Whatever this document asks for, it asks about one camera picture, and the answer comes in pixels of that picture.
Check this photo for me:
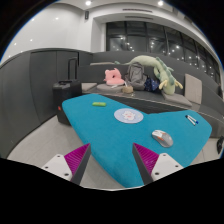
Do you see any blue capped marker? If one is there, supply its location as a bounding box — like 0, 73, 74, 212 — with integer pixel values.
186, 115, 199, 124

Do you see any beige cushion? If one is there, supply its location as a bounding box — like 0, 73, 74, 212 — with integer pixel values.
185, 74, 202, 104

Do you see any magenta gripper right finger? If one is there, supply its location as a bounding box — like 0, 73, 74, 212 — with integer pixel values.
132, 143, 182, 185

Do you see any green dragon plush toy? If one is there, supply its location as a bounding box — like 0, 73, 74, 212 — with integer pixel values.
114, 54, 184, 96

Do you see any grey backpack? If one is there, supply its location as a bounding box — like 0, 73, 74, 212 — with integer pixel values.
125, 62, 147, 91

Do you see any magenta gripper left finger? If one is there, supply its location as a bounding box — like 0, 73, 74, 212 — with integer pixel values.
42, 143, 91, 185

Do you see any green eraser block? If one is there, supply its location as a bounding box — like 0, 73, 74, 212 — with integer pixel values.
92, 102, 106, 107

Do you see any dark blue bag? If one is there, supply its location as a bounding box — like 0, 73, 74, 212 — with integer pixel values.
144, 78, 160, 92

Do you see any black capped marker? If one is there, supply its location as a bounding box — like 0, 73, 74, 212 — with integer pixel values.
185, 115, 196, 126

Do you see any black rolling suitcase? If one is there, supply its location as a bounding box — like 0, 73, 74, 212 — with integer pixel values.
52, 57, 82, 125

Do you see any pink plush toy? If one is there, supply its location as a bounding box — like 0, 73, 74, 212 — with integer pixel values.
104, 68, 124, 85

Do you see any grey sofa bench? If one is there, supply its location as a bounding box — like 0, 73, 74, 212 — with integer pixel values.
77, 51, 224, 138

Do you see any small woven basket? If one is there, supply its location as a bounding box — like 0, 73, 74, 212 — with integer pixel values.
122, 86, 134, 94

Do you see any round white mouse pad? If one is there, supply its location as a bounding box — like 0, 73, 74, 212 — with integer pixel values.
114, 108, 144, 124

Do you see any grey computer mouse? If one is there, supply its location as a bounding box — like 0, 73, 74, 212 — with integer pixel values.
152, 130, 173, 148

